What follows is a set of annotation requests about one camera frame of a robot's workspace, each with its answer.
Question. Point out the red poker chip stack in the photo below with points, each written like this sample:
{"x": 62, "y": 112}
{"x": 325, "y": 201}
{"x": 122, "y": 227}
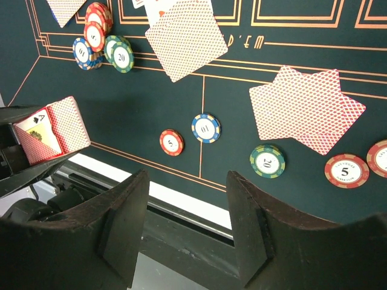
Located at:
{"x": 171, "y": 142}

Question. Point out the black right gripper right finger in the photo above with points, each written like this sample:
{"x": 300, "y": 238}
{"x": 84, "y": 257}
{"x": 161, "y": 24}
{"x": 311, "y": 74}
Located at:
{"x": 280, "y": 247}

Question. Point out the green poker chip stack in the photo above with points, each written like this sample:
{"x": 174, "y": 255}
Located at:
{"x": 267, "y": 161}

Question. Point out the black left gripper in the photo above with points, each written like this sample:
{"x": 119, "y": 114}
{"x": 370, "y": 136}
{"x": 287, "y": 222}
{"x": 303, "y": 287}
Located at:
{"x": 15, "y": 167}

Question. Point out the green poker table mat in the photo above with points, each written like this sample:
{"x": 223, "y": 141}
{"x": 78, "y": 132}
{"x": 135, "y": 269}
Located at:
{"x": 125, "y": 114}

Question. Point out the face-up community card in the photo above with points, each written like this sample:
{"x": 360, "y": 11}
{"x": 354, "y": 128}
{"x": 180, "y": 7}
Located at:
{"x": 156, "y": 8}
{"x": 137, "y": 3}

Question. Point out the red playing card deck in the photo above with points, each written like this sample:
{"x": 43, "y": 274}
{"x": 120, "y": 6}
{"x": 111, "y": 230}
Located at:
{"x": 55, "y": 130}

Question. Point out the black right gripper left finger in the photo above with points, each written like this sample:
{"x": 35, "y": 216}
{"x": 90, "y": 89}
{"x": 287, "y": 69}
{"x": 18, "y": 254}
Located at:
{"x": 93, "y": 245}

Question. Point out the red chips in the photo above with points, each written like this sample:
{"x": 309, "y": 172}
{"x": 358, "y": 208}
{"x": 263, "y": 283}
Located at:
{"x": 98, "y": 24}
{"x": 349, "y": 171}

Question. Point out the red face-down card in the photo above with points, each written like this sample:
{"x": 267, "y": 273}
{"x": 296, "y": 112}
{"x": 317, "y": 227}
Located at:
{"x": 186, "y": 38}

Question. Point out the green chips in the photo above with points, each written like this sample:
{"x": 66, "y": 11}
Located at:
{"x": 118, "y": 52}

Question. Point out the blue poker chip stack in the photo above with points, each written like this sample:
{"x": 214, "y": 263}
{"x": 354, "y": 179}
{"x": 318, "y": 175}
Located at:
{"x": 206, "y": 128}

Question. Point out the blue chips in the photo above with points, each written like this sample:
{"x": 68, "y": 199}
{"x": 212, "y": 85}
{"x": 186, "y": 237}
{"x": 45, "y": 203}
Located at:
{"x": 85, "y": 57}

